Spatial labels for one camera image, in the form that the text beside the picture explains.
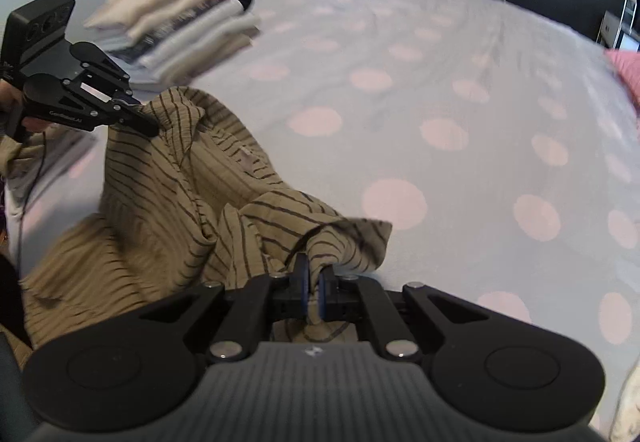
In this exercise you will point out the striped tan cloth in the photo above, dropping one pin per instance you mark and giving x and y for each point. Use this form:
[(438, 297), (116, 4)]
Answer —
[(20, 161)]

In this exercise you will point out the beige folded garment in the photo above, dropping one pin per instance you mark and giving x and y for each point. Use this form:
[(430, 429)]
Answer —
[(145, 1)]

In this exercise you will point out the person's left hand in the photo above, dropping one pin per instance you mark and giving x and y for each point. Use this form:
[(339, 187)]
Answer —
[(35, 125)]

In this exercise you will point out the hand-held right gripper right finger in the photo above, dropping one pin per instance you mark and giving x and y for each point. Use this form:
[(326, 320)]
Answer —
[(325, 297)]

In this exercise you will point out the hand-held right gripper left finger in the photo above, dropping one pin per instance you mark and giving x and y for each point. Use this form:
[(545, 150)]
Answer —
[(300, 292)]

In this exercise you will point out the white box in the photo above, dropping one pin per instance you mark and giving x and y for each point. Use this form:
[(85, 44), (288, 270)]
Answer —
[(612, 26)]

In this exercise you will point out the polka dot bed sheet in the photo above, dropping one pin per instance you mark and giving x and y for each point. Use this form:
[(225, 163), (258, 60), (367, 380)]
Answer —
[(450, 71)]

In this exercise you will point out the striped brown shirt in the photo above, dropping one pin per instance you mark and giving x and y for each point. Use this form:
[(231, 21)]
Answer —
[(150, 202)]

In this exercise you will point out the stack of folded clothes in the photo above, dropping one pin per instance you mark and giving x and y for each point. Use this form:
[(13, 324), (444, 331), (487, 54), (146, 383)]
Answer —
[(210, 26)]

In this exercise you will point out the dark floral folded garment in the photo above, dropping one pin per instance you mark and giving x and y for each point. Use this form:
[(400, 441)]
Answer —
[(165, 26)]

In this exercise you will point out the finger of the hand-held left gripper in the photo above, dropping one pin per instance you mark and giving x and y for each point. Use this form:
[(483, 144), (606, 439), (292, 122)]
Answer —
[(112, 81), (142, 119)]

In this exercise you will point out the pink pillow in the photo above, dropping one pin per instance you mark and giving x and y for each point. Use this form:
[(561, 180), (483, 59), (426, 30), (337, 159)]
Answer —
[(627, 76)]

